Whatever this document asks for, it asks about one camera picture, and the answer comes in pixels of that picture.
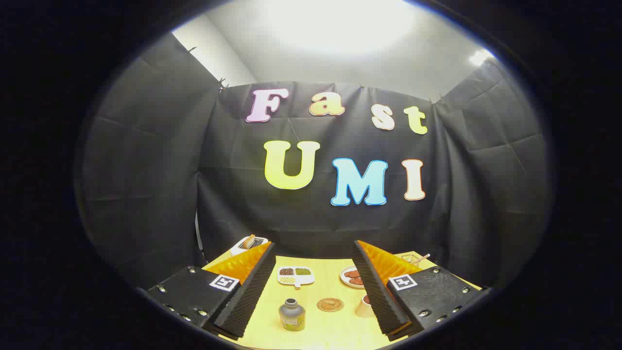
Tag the white divided dish with beans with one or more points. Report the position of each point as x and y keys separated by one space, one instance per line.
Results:
x=295 y=275

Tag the round cork coaster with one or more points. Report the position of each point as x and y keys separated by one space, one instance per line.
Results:
x=330 y=305

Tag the bread slice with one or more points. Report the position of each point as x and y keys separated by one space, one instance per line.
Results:
x=249 y=241

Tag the silver bottle with green label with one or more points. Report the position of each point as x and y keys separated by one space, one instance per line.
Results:
x=291 y=316

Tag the wooden table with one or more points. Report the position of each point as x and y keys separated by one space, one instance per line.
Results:
x=320 y=330

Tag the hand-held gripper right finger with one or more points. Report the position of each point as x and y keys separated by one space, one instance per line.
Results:
x=381 y=296

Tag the striped straw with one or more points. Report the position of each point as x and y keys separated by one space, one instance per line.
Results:
x=423 y=256

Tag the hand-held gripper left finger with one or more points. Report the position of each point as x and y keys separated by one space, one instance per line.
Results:
x=245 y=296

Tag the white toaster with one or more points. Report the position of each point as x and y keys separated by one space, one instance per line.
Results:
x=238 y=249

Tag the white oval plate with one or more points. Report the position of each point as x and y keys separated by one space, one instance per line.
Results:
x=346 y=277

